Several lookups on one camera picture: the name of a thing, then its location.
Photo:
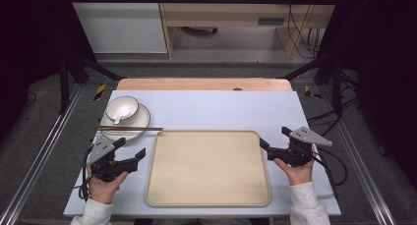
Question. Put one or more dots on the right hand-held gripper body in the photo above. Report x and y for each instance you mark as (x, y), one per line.
(306, 136)

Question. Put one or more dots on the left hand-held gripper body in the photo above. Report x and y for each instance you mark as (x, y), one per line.
(101, 151)

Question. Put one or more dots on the person's right hand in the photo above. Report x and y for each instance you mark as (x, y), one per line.
(300, 175)

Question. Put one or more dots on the person's left hand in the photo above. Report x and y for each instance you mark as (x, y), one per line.
(103, 190)

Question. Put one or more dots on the brown chopstick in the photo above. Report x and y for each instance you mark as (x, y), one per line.
(131, 127)

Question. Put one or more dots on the white ceramic spoon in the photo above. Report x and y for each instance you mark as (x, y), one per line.
(120, 115)

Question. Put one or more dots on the white plate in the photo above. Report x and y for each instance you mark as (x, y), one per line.
(141, 120)

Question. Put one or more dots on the white bowl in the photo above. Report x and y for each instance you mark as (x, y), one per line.
(126, 105)

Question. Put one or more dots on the yellow black floor tape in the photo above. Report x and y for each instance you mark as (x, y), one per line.
(100, 91)
(309, 92)

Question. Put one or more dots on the black metal stand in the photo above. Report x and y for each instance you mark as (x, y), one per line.
(64, 84)
(337, 87)

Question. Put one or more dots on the beige tray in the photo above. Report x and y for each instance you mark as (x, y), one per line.
(208, 169)

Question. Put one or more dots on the wooden table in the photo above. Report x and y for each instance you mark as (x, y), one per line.
(196, 84)

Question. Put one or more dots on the white cabinet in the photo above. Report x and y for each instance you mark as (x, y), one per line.
(121, 25)

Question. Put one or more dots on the black chair base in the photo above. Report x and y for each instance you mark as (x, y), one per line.
(201, 30)

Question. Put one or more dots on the wooden desk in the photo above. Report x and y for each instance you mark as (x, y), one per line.
(226, 13)

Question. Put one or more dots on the aluminium floor rail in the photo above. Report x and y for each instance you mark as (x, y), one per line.
(360, 156)
(42, 146)

